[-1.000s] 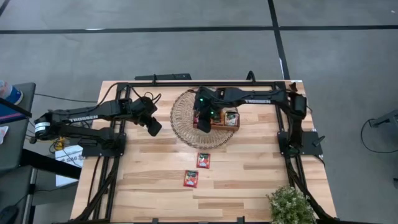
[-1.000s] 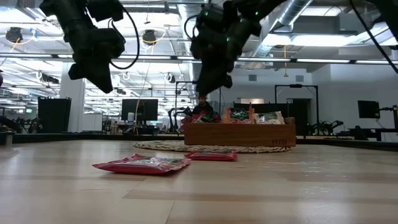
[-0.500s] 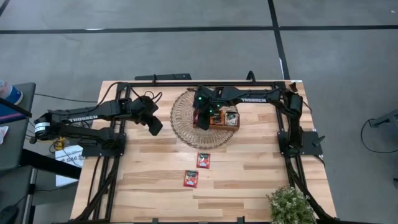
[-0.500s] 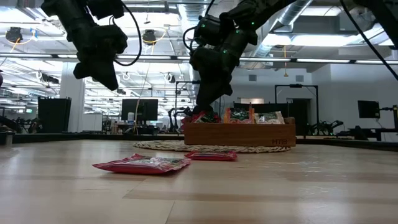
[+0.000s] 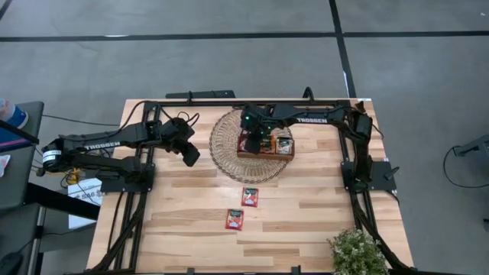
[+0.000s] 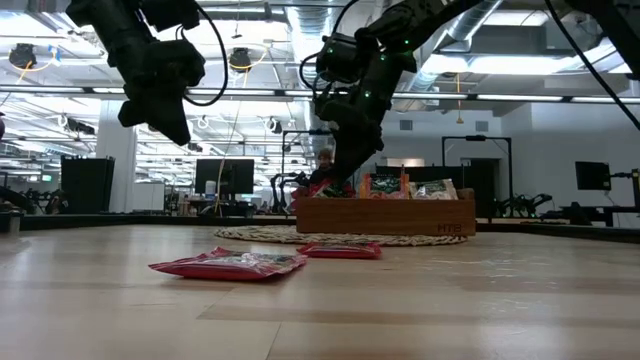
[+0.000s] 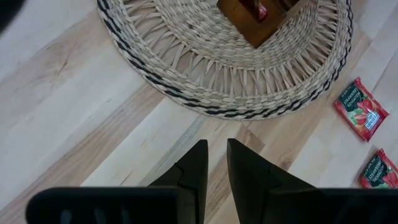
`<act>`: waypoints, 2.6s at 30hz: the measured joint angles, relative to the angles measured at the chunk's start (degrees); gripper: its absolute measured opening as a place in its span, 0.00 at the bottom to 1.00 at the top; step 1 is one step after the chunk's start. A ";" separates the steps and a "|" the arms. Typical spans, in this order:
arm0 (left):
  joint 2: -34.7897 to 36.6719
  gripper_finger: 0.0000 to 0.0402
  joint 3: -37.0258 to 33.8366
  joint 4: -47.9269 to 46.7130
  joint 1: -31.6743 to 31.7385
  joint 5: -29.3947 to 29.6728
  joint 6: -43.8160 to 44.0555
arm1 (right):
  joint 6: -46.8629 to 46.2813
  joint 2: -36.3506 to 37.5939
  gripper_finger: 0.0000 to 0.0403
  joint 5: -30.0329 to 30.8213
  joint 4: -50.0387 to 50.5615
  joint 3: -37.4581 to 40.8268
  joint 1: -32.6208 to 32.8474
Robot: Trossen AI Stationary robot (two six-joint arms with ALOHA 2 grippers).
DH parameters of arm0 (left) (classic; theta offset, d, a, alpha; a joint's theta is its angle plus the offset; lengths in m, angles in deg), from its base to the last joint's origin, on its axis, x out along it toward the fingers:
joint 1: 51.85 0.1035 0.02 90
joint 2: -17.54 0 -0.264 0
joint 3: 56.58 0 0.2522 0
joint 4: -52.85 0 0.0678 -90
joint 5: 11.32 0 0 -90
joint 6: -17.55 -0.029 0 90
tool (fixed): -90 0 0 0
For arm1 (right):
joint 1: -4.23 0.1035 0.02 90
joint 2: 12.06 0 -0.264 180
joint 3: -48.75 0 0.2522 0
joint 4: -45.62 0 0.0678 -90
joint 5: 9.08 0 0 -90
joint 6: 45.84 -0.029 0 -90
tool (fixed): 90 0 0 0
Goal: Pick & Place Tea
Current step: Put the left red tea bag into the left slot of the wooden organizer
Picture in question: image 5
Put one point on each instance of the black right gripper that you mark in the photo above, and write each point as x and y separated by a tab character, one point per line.
260	128

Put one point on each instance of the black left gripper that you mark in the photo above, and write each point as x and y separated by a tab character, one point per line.
175	131

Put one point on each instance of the wooden tea box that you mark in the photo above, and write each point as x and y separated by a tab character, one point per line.
267	156

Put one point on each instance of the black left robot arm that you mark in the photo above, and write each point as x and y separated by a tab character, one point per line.
107	143

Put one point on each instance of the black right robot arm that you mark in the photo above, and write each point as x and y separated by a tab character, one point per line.
313	116

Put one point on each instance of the round woven placemat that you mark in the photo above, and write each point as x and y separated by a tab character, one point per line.
229	160

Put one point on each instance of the black flat bar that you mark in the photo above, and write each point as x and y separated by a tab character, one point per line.
198	94

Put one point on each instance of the white paper sheet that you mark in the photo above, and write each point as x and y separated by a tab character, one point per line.
82	191

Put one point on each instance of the green potted plant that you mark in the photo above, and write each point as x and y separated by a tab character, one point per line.
357	252

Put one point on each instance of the grey side desk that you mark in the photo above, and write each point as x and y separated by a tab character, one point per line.
19	172

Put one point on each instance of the blue folder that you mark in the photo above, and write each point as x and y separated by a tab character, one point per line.
11	137

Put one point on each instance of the blue and white bottle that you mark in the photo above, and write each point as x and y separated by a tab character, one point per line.
13	114

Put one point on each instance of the black computer mouse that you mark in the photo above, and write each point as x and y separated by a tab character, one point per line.
9	263

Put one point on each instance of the grey furniture leg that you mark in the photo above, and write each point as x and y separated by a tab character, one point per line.
477	145

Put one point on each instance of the black table frame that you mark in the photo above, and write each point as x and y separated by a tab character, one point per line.
210	103

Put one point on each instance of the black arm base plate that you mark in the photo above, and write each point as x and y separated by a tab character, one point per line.
126	185
384	177

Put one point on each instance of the small dark bracket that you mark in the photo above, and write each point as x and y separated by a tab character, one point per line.
360	107

